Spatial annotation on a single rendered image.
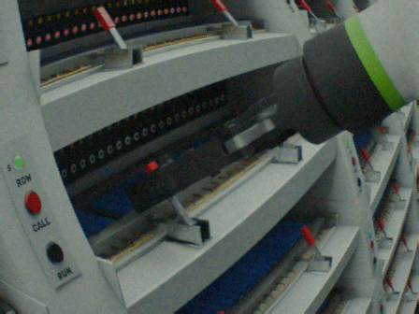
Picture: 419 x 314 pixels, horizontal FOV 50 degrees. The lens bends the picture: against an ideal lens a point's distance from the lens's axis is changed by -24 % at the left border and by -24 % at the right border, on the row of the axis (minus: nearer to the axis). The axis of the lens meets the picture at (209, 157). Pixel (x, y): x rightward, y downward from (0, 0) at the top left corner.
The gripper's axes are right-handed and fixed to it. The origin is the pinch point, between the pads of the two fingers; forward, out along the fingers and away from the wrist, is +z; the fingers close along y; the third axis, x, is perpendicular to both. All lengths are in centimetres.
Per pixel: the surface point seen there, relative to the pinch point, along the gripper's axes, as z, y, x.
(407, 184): 7, 114, -43
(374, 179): 3, 69, -25
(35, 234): -3.3, -21.8, 1.7
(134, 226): 4.3, -2.7, -2.4
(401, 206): 7, 96, -43
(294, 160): -0.4, 25.7, -6.5
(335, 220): 5.7, 42.6, -22.0
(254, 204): -0.6, 11.2, -7.3
